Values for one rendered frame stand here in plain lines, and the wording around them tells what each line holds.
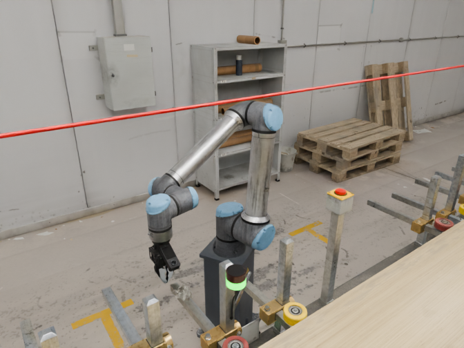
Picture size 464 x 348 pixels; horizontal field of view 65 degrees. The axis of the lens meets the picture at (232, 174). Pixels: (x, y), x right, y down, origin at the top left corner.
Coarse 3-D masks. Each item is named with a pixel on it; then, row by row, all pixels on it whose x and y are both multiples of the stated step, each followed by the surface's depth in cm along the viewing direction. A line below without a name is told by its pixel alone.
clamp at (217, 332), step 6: (210, 330) 120; (216, 330) 120; (222, 330) 120; (234, 330) 120; (240, 330) 123; (204, 336) 118; (216, 336) 118; (222, 336) 118; (228, 336) 120; (204, 342) 117; (210, 342) 116; (216, 342) 117
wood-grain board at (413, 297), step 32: (416, 256) 153; (448, 256) 153; (384, 288) 135; (416, 288) 135; (448, 288) 135; (320, 320) 120; (352, 320) 120; (384, 320) 120; (416, 320) 120; (448, 320) 120
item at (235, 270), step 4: (236, 264) 110; (228, 268) 108; (232, 268) 108; (236, 268) 108; (240, 268) 108; (228, 272) 107; (232, 272) 107; (236, 272) 107; (240, 272) 107; (244, 272) 107; (236, 276) 105; (236, 292) 110; (232, 300) 114; (232, 304) 115; (232, 308) 116; (232, 312) 117; (232, 316) 117
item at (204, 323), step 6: (174, 288) 140; (180, 300) 137; (186, 300) 134; (192, 300) 134; (186, 306) 132; (192, 306) 132; (192, 312) 129; (198, 312) 129; (198, 318) 126; (204, 318) 126; (198, 324) 127; (204, 324) 124; (210, 324) 124; (204, 330) 124; (222, 342) 117
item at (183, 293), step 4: (180, 288) 139; (184, 288) 138; (176, 292) 136; (180, 292) 137; (184, 292) 138; (188, 292) 137; (176, 296) 136; (180, 296) 135; (184, 296) 135; (188, 296) 135
